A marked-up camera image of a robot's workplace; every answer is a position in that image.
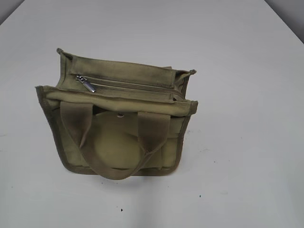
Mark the olive yellow canvas bag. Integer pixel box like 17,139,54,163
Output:
36,49,198,180

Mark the silver metal zipper pull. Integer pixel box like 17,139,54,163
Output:
76,75,96,93

